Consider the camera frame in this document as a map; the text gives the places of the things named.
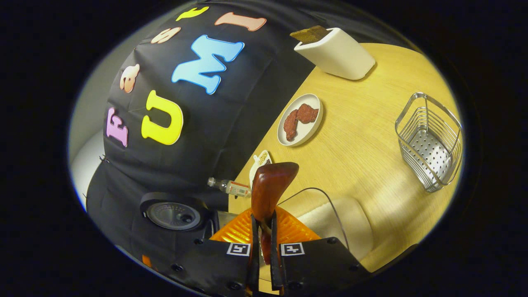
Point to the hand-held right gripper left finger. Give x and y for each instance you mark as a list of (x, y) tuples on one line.
[(254, 255)]

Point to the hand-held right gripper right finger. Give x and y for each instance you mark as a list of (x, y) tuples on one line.
[(275, 264)]

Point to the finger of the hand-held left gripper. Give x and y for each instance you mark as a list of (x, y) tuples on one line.
[(147, 260)]

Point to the dark grey rice cooker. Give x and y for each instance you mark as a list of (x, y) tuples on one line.
[(173, 214)]

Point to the brown wooden spoon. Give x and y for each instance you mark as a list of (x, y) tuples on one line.
[(270, 189)]

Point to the clear plastic rice box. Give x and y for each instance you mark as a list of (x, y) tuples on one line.
[(350, 231)]

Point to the small glass bottle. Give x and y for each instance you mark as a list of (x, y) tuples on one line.
[(231, 187)]

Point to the small white seasoning dish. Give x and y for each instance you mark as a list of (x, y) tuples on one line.
[(260, 159)]

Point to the red meat piece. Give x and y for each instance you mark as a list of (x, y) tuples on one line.
[(290, 126), (307, 113)]

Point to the black backdrop cloth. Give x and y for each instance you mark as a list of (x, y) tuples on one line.
[(227, 123)]

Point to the white round plate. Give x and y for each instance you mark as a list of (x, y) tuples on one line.
[(307, 130)]

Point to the white toaster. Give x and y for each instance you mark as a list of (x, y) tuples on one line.
[(342, 57)]

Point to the brown toast slice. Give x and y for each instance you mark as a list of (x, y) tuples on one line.
[(309, 35)]

